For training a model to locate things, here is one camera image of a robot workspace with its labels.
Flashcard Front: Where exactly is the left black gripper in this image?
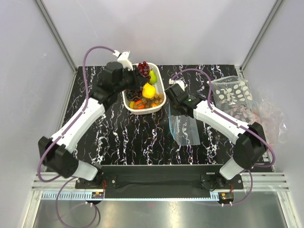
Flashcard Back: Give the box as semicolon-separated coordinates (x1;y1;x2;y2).
115;65;148;94

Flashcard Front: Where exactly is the yellow pear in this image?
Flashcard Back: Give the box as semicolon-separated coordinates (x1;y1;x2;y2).
142;83;156;99

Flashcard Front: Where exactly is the clear zip top bag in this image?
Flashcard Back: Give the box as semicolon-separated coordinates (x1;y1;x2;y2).
169;106;200;146

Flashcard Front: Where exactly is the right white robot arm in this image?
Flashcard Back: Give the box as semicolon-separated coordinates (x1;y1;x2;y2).
165;84;267;188

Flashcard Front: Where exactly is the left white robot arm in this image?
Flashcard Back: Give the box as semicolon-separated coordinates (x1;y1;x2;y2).
38;62;148;188

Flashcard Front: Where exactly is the bag of white slices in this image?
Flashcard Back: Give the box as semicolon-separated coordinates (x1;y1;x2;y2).
211;76;254;111

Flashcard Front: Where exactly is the bag of pink slices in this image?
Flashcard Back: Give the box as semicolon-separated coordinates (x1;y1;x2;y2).
225;105;261;124

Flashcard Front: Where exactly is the crumpled clear plastic bag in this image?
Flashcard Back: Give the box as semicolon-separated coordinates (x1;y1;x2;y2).
255;98;289;145

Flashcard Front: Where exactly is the dark purple grape bunch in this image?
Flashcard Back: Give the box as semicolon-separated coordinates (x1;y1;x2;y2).
125;90;142;101

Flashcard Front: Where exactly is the red grape bunch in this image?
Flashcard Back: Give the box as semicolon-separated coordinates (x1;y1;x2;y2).
137;61;151;79

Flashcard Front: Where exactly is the green pear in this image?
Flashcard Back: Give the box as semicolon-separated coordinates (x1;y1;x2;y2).
149;70;157;85

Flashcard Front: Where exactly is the white perforated plastic basket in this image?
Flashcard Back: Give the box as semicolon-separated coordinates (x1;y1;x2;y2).
122;61;166;115

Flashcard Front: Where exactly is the orange fruit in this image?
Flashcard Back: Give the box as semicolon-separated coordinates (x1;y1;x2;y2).
133;100;145;110

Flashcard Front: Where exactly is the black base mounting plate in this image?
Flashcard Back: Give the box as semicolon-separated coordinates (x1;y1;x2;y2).
75;164;244;190

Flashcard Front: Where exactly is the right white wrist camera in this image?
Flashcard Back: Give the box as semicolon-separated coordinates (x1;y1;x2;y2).
169;79;187;91

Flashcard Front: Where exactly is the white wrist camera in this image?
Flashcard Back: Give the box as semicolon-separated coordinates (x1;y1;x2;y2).
113;50;133;71
169;79;187;91

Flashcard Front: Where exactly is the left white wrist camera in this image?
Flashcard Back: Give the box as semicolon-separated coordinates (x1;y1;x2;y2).
113;50;133;71

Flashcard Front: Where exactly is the aluminium frame rail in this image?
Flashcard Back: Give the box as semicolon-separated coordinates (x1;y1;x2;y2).
31;172;289;192

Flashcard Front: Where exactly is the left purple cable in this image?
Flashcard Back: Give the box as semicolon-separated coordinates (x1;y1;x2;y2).
37;46;119;226

